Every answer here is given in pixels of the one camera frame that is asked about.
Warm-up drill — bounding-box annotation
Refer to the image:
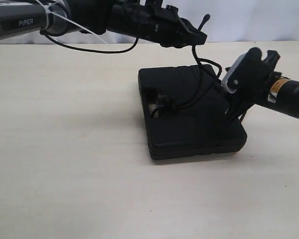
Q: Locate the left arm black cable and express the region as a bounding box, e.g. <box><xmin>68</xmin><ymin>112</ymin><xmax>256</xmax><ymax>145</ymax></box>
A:
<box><xmin>42</xmin><ymin>4</ymin><xmax>143</xmax><ymax>54</ymax></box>

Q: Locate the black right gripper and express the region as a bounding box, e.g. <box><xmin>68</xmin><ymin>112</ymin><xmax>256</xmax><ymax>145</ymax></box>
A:
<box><xmin>225</xmin><ymin>72</ymin><xmax>277</xmax><ymax>122</ymax></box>

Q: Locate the black cord with frayed end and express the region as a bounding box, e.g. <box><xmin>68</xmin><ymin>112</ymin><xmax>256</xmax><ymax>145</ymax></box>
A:
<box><xmin>149</xmin><ymin>13</ymin><xmax>224</xmax><ymax>119</ymax></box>

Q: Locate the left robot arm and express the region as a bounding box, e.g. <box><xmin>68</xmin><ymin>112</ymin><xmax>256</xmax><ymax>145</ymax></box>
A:
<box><xmin>0</xmin><ymin>0</ymin><xmax>207</xmax><ymax>48</ymax></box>

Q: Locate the black plastic carrying case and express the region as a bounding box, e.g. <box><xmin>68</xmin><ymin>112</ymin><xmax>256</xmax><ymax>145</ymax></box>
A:
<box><xmin>138</xmin><ymin>65</ymin><xmax>248</xmax><ymax>160</ymax></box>

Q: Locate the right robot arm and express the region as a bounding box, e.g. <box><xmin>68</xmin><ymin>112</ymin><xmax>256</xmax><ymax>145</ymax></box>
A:
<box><xmin>226</xmin><ymin>72</ymin><xmax>299</xmax><ymax>120</ymax></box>

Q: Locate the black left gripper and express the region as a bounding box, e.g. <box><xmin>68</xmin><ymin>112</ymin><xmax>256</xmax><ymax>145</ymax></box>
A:
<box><xmin>107</xmin><ymin>1</ymin><xmax>207</xmax><ymax>48</ymax></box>

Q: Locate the white zip tie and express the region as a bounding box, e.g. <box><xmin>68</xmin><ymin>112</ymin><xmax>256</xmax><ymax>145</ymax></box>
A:
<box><xmin>34</xmin><ymin>0</ymin><xmax>109</xmax><ymax>45</ymax></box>

